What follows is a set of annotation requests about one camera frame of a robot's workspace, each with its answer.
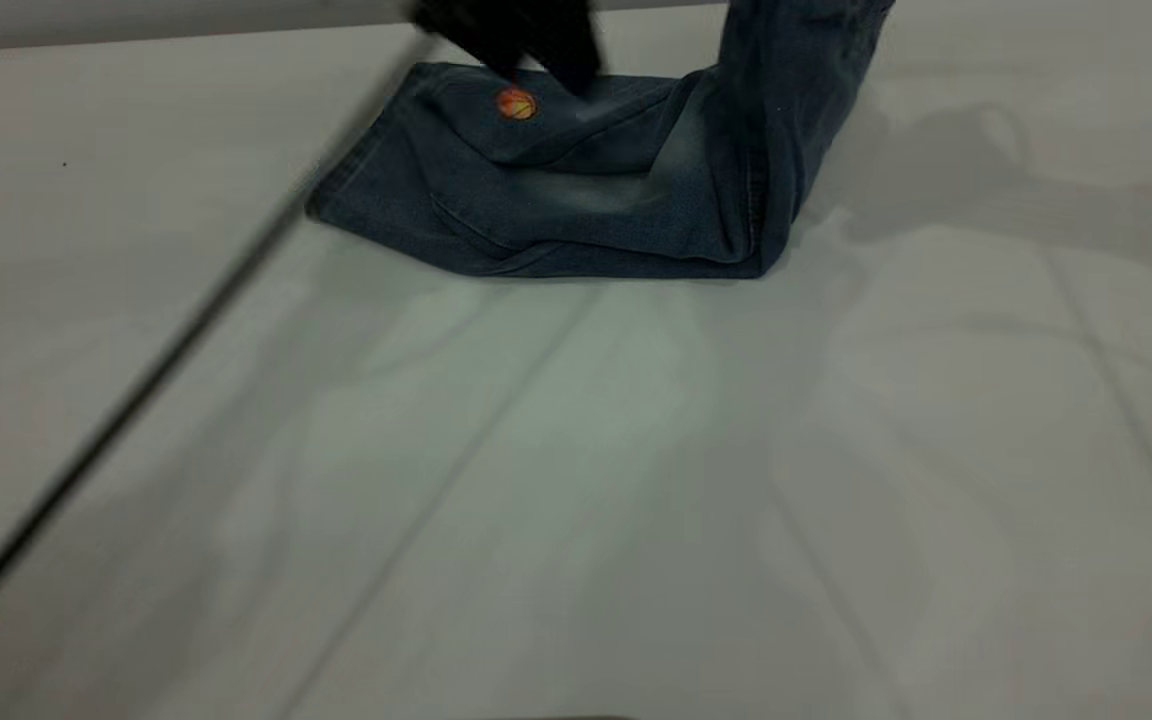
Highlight blue denim shorts with print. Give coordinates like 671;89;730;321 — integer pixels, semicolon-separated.
306;0;897;281

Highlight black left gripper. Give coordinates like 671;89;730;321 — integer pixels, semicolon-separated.
411;0;604;98

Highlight long black arm cable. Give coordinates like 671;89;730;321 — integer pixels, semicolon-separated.
0;25;437;646

